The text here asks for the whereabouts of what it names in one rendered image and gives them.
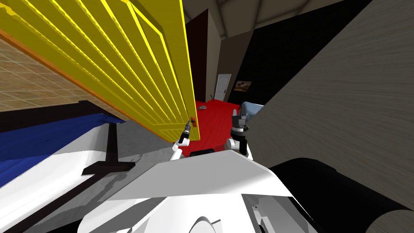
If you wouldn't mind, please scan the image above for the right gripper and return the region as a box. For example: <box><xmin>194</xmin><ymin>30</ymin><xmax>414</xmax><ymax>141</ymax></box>
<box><xmin>231</xmin><ymin>109</ymin><xmax>249</xmax><ymax>131</ymax></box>

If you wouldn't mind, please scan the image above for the pale blue rounded block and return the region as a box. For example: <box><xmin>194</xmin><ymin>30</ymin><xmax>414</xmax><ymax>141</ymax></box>
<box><xmin>239</xmin><ymin>101</ymin><xmax>264</xmax><ymax>125</ymax></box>

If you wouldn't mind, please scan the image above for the white panelled door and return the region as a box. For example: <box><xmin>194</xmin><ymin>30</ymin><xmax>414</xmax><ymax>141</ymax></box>
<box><xmin>214</xmin><ymin>74</ymin><xmax>232</xmax><ymax>102</ymax></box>

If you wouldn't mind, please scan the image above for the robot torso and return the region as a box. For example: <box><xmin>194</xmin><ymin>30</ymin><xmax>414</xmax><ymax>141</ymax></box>
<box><xmin>77</xmin><ymin>148</ymin><xmax>319</xmax><ymax>233</ymax></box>

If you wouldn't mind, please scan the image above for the yellow panelled door leaf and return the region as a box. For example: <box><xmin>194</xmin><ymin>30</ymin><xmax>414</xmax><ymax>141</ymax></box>
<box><xmin>0</xmin><ymin>0</ymin><xmax>201</xmax><ymax>143</ymax></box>

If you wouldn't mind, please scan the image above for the framed brown wall picture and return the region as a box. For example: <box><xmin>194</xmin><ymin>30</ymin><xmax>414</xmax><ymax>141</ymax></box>
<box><xmin>234</xmin><ymin>80</ymin><xmax>253</xmax><ymax>93</ymax></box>

